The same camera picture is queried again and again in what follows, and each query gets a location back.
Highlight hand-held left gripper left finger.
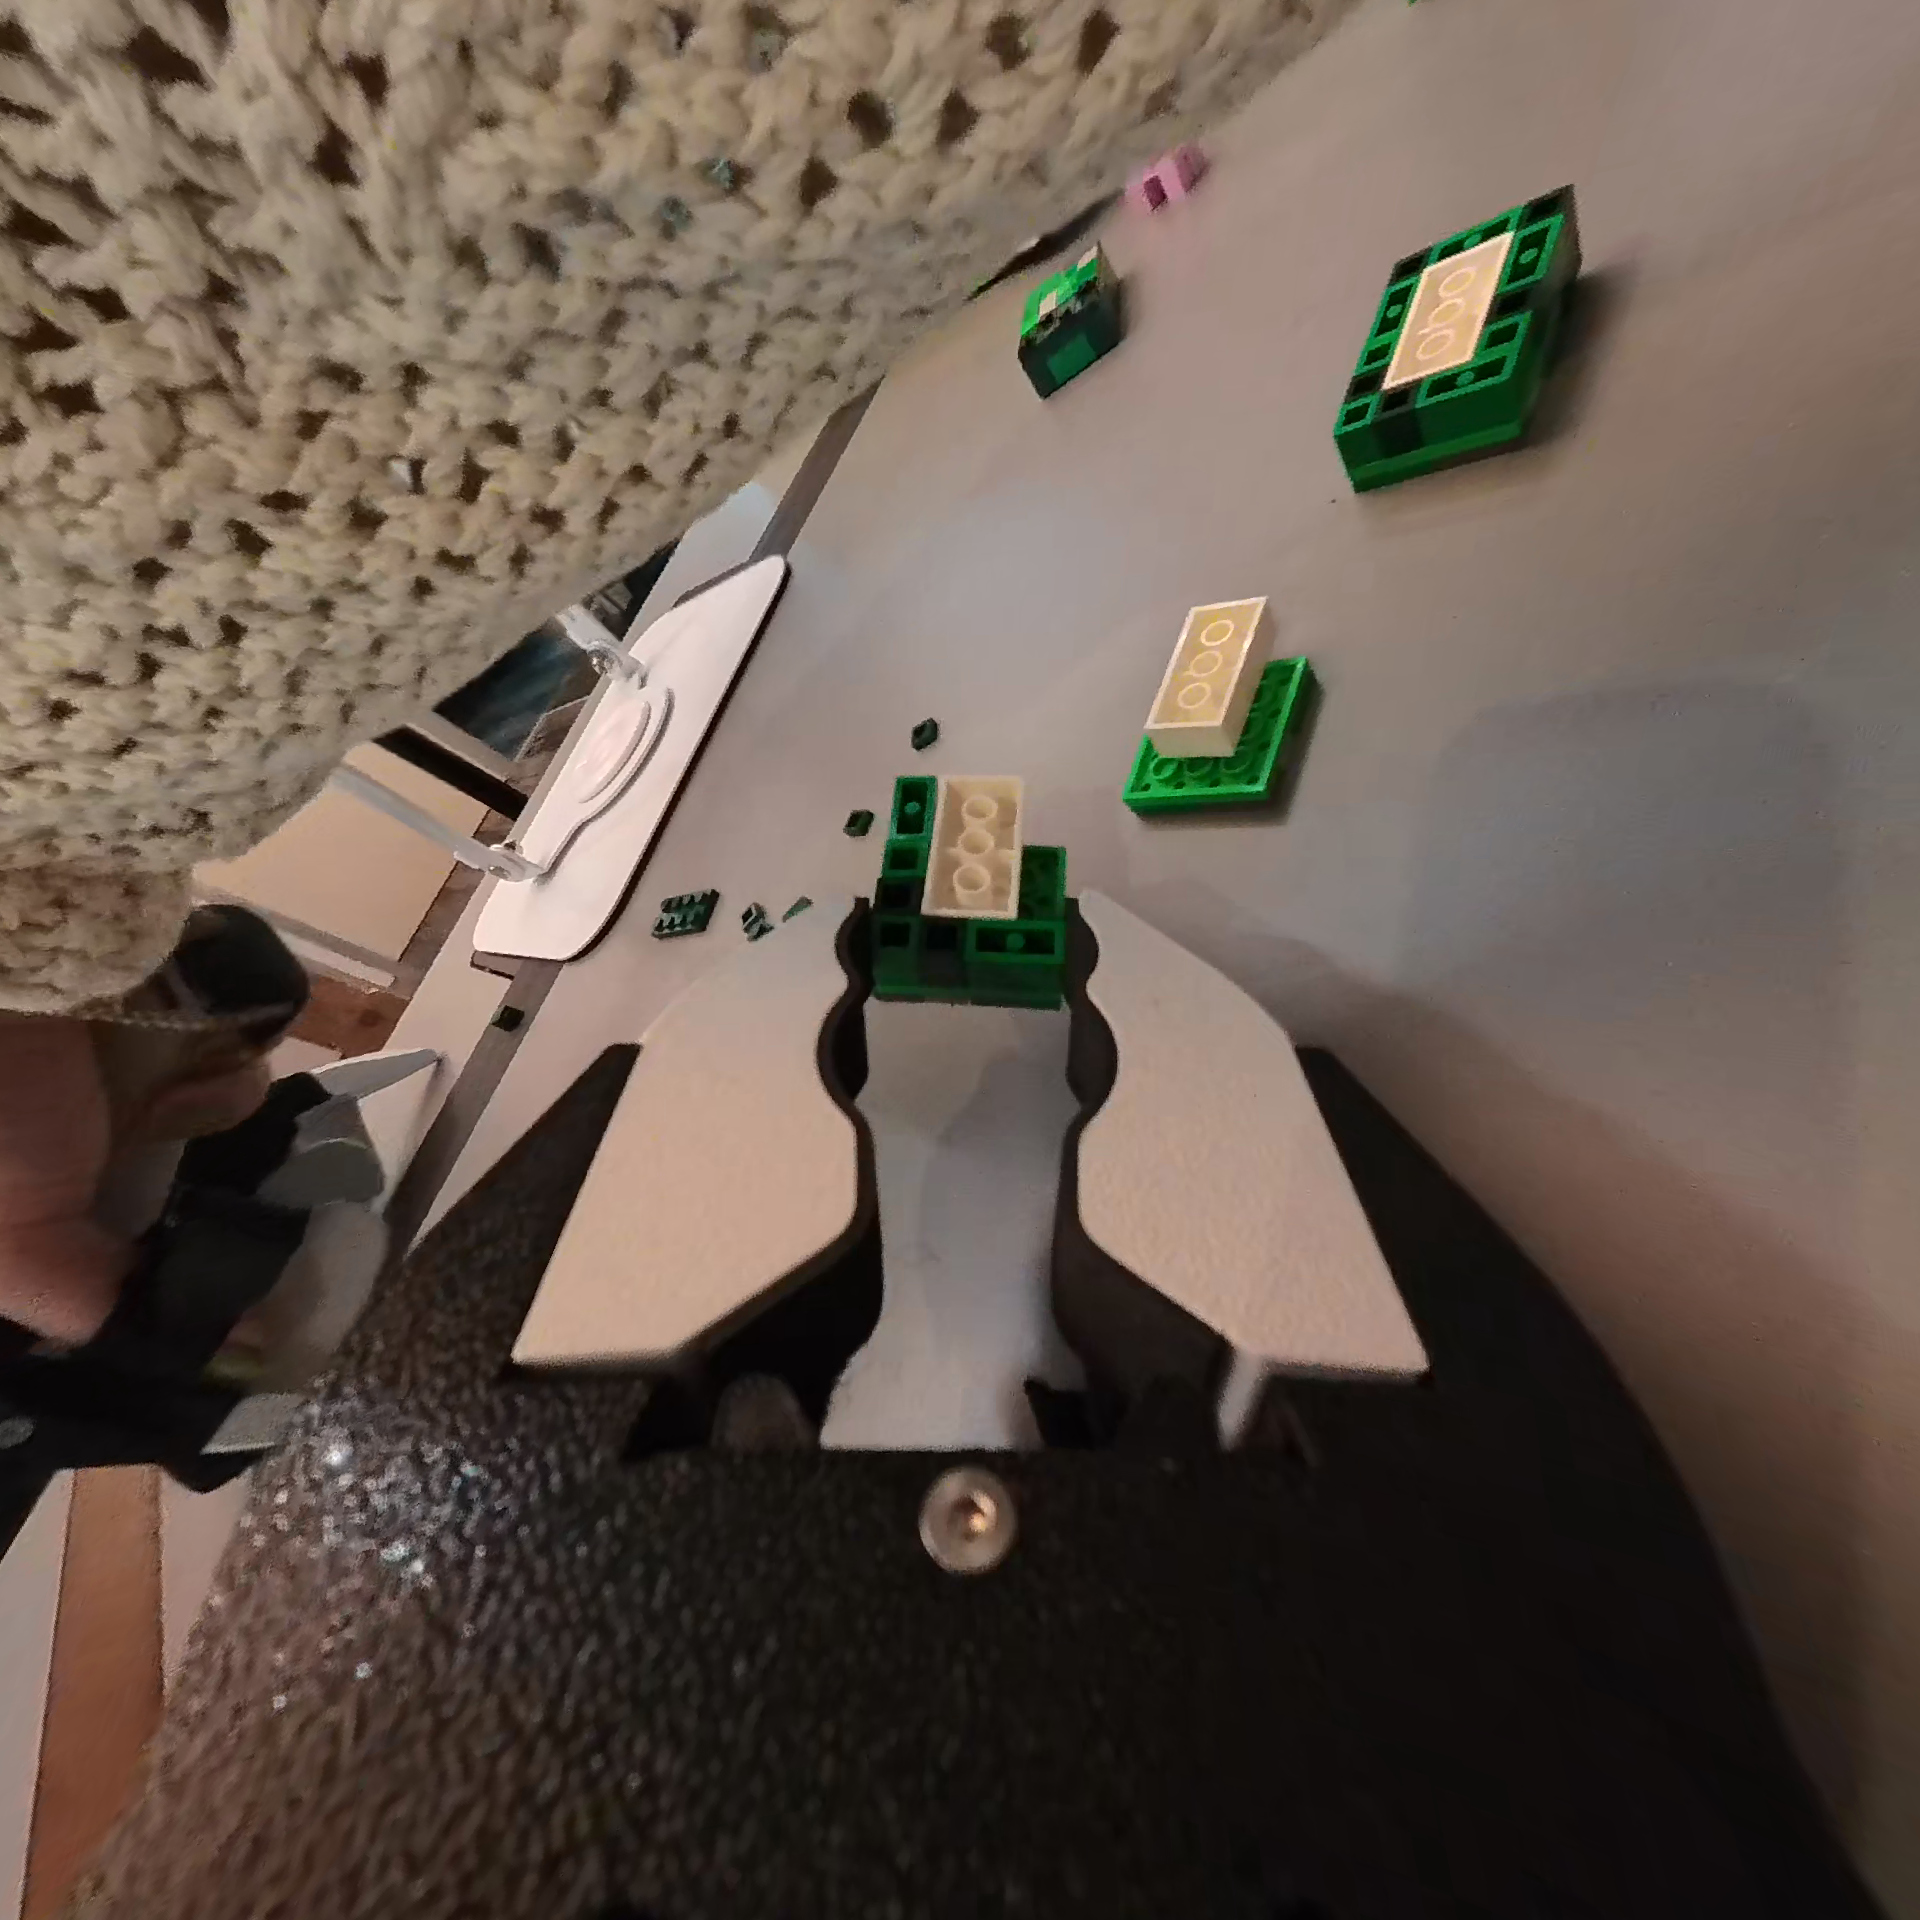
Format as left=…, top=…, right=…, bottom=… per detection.
left=507, top=891, right=884, bottom=1413

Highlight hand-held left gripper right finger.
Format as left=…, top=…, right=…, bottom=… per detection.
left=1053, top=891, right=1431, bottom=1453

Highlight green lego assembly white brick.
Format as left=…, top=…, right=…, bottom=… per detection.
left=871, top=776, right=1070, bottom=1011

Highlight scattered dark green lego pieces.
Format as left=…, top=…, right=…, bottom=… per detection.
left=743, top=721, right=943, bottom=939

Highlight person's right hand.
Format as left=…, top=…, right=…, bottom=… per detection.
left=0, top=1006, right=203, bottom=1344

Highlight spare hand-held gripper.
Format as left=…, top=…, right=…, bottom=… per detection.
left=195, top=1048, right=443, bottom=1489

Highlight book stand with white base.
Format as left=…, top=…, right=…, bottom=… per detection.
left=322, top=555, right=794, bottom=965

